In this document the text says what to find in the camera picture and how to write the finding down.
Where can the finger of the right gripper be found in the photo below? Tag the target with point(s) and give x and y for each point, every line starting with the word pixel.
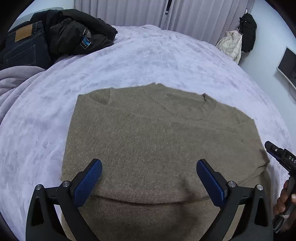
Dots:
pixel 275 151

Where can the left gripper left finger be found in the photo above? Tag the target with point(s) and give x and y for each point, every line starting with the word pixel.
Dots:
pixel 42 220

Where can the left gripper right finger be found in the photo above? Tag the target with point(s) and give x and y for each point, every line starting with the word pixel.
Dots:
pixel 255 222

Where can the olive knit sweater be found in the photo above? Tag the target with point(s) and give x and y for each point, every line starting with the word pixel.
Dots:
pixel 149 139

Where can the person right hand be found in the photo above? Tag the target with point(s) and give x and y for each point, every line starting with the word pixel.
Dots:
pixel 279 207

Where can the cream puffer jacket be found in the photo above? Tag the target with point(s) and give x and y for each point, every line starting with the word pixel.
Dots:
pixel 231 45

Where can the black hanging jacket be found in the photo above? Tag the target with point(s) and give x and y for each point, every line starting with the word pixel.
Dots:
pixel 247 27

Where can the grey plush blanket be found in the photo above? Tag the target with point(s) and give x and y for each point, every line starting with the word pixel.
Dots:
pixel 14 81

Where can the grey pleated curtain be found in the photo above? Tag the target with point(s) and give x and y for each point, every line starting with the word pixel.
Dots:
pixel 206 20

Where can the dark blue jeans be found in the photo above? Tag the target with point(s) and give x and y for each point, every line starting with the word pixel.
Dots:
pixel 26 46

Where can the black jacket on bed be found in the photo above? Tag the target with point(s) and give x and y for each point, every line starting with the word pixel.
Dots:
pixel 73 32

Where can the wall monitor screen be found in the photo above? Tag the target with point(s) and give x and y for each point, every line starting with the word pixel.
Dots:
pixel 287 66

